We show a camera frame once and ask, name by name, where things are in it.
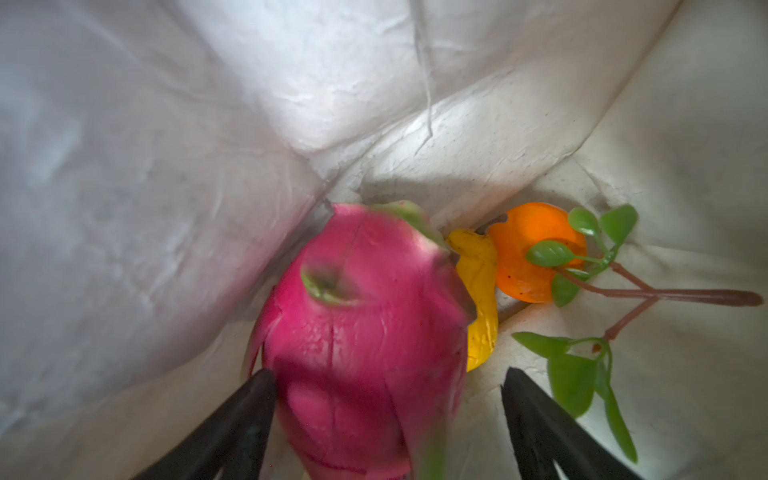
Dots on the magenta dragon fruit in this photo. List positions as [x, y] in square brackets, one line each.
[366, 333]

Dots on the orange tangerine with leaves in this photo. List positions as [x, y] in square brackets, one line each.
[549, 255]

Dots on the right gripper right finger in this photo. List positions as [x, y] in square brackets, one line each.
[547, 440]

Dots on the yellow pear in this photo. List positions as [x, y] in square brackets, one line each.
[477, 268]

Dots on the cream canvas grocery bag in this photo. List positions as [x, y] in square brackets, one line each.
[162, 161]

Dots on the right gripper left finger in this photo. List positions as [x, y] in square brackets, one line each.
[230, 443]

